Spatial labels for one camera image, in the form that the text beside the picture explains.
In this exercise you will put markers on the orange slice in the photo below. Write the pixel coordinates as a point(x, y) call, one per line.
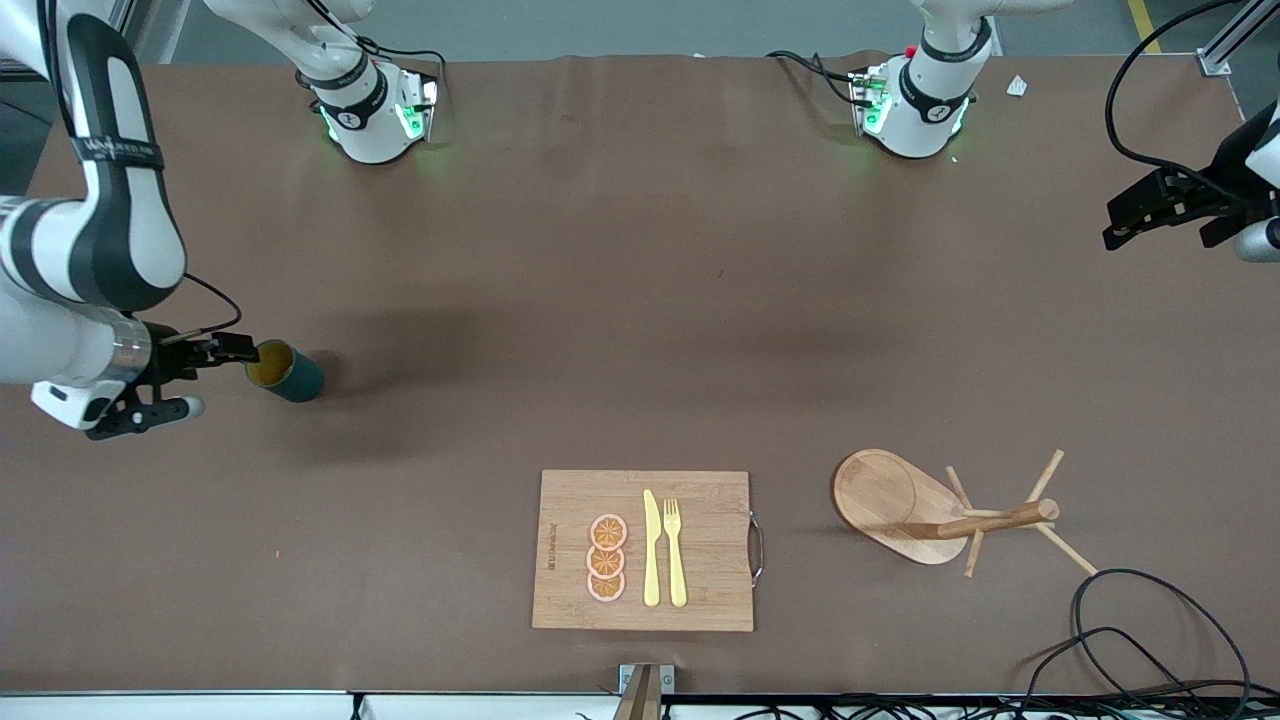
point(608, 531)
point(605, 590)
point(605, 563)

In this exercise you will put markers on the bamboo cutting board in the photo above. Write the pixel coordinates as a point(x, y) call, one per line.
point(710, 560)

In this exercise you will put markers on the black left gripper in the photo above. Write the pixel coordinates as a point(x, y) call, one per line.
point(1203, 196)

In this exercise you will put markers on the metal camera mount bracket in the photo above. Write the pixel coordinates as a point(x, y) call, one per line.
point(645, 690)

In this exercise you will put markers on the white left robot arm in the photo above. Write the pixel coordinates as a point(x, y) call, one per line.
point(925, 110)

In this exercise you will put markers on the yellow plastic fork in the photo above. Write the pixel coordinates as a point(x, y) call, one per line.
point(676, 570)

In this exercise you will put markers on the wooden mug tree stand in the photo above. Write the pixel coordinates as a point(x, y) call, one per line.
point(880, 500)

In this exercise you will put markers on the yellow plastic knife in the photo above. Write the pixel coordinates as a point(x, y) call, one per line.
point(651, 560)

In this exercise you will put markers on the white paper scrap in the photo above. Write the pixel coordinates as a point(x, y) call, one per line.
point(1017, 86)

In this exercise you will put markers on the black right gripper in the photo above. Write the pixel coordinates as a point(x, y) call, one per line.
point(168, 362)

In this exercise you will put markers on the aluminium frame profile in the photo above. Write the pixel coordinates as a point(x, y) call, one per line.
point(1225, 45)

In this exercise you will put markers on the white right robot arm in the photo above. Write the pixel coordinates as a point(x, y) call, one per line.
point(120, 230)

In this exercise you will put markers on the teal mug with yellow inside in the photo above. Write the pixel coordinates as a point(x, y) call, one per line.
point(295, 378)

